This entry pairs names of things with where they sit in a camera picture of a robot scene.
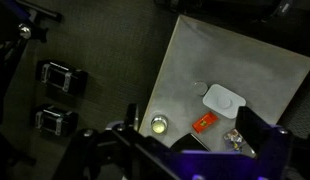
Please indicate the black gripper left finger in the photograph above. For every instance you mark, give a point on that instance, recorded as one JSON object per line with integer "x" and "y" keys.
{"x": 105, "y": 153}

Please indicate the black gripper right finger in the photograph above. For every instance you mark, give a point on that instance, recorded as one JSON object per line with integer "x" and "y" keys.
{"x": 261, "y": 140}

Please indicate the orange sachet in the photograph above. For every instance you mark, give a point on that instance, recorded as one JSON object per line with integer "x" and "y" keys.
{"x": 205, "y": 122}

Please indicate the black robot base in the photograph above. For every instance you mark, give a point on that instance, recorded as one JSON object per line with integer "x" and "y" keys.
{"x": 228, "y": 8}

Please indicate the clear cup with items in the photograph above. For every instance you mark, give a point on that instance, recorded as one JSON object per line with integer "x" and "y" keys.
{"x": 233, "y": 138}

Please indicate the white square plate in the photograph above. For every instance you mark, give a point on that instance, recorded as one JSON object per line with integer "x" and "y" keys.
{"x": 224, "y": 100}

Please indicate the silver candle jar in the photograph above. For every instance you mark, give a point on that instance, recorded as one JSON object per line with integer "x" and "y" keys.
{"x": 159, "y": 124}

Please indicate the black stand with knob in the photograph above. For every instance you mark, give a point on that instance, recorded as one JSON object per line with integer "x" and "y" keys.
{"x": 15, "y": 43}

